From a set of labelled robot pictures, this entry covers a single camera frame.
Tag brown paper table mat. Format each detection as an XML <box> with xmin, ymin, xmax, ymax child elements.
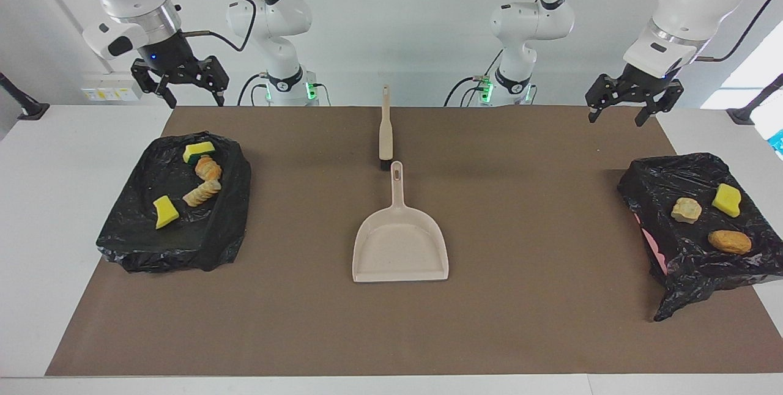
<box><xmin>46</xmin><ymin>106</ymin><xmax>783</xmax><ymax>377</ymax></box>

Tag beige foam chunk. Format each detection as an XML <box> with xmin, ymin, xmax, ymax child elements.
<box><xmin>671</xmin><ymin>197</ymin><xmax>703</xmax><ymax>224</ymax></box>
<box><xmin>183</xmin><ymin>179</ymin><xmax>222</xmax><ymax>207</ymax></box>

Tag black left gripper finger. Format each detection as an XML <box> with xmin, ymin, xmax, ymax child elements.
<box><xmin>634</xmin><ymin>84</ymin><xmax>685</xmax><ymax>127</ymax></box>
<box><xmin>585</xmin><ymin>76</ymin><xmax>615</xmax><ymax>124</ymax></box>

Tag black base cable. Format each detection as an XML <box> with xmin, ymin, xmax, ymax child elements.
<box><xmin>445</xmin><ymin>74</ymin><xmax>490</xmax><ymax>107</ymax></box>
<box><xmin>237</xmin><ymin>73</ymin><xmax>270</xmax><ymax>107</ymax></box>

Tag beige brush with black bristles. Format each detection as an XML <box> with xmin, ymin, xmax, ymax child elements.
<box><xmin>378</xmin><ymin>84</ymin><xmax>394</xmax><ymax>171</ymax></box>

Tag black plastic trash bag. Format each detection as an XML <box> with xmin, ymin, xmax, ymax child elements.
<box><xmin>96</xmin><ymin>132</ymin><xmax>252</xmax><ymax>273</ymax></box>
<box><xmin>617</xmin><ymin>152</ymin><xmax>783</xmax><ymax>323</ymax></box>

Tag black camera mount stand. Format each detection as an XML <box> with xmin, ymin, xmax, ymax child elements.
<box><xmin>727</xmin><ymin>74</ymin><xmax>783</xmax><ymax>125</ymax></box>
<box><xmin>0</xmin><ymin>72</ymin><xmax>50</xmax><ymax>120</ymax></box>

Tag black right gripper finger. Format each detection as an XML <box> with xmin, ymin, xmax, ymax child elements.
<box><xmin>199</xmin><ymin>56</ymin><xmax>230</xmax><ymax>107</ymax></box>
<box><xmin>131</xmin><ymin>59</ymin><xmax>178</xmax><ymax>109</ymax></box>

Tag beige plastic dustpan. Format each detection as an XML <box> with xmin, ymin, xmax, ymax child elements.
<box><xmin>352</xmin><ymin>161</ymin><xmax>450</xmax><ymax>283</ymax></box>

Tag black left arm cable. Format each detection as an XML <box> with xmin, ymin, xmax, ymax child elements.
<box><xmin>566</xmin><ymin>0</ymin><xmax>783</xmax><ymax>62</ymax></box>

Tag yellow sponge piece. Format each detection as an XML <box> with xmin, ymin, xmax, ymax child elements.
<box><xmin>712</xmin><ymin>183</ymin><xmax>742</xmax><ymax>218</ymax></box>
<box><xmin>183</xmin><ymin>141</ymin><xmax>217</xmax><ymax>164</ymax></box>
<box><xmin>153</xmin><ymin>195</ymin><xmax>180</xmax><ymax>229</ymax></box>

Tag croissant piece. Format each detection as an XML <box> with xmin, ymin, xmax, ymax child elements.
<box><xmin>195</xmin><ymin>155</ymin><xmax>223</xmax><ymax>182</ymax></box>

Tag white wall outlet box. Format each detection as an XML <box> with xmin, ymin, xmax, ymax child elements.
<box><xmin>80</xmin><ymin>71</ymin><xmax>147</xmax><ymax>102</ymax></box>

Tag brown foam chunk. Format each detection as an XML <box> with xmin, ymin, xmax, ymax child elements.
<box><xmin>708</xmin><ymin>230</ymin><xmax>752</xmax><ymax>255</ymax></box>

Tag pink plastic bin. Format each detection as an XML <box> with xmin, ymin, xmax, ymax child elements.
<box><xmin>634</xmin><ymin>212</ymin><xmax>669</xmax><ymax>276</ymax></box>

